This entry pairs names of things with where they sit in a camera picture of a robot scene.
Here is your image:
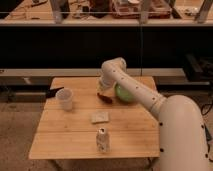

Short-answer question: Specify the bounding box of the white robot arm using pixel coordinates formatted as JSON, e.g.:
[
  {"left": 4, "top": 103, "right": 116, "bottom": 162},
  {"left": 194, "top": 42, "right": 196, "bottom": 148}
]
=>
[{"left": 99, "top": 57, "right": 211, "bottom": 171}]

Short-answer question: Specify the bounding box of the wooden folding table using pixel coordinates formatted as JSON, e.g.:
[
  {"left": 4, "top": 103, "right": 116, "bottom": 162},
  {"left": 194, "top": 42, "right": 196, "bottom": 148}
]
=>
[{"left": 29, "top": 77, "right": 159, "bottom": 159}]

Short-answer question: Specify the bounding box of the beige sponge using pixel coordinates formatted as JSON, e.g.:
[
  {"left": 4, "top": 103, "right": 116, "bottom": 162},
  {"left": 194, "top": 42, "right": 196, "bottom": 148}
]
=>
[{"left": 91, "top": 112, "right": 109, "bottom": 124}]

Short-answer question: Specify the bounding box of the black power adapter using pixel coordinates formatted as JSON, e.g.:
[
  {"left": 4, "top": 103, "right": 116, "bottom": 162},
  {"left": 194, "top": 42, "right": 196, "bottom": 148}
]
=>
[{"left": 204, "top": 125, "right": 213, "bottom": 142}]

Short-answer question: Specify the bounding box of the dark red pepper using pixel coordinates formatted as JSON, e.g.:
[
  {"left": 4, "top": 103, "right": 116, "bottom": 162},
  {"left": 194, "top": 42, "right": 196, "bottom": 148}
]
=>
[{"left": 97, "top": 93, "right": 113, "bottom": 104}]

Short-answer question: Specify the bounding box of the clear plastic cup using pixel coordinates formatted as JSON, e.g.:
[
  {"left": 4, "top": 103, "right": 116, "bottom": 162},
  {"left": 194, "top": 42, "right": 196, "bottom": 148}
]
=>
[{"left": 56, "top": 88, "right": 73, "bottom": 111}]

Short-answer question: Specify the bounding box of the small clear bottle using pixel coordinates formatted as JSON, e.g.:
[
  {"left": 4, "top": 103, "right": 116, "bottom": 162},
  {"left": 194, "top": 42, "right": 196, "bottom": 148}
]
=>
[{"left": 96, "top": 128, "right": 110, "bottom": 153}]

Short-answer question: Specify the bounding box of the green bowl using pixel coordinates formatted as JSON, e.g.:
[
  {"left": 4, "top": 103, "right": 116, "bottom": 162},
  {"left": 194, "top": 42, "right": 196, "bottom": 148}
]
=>
[{"left": 114, "top": 84, "right": 134, "bottom": 103}]

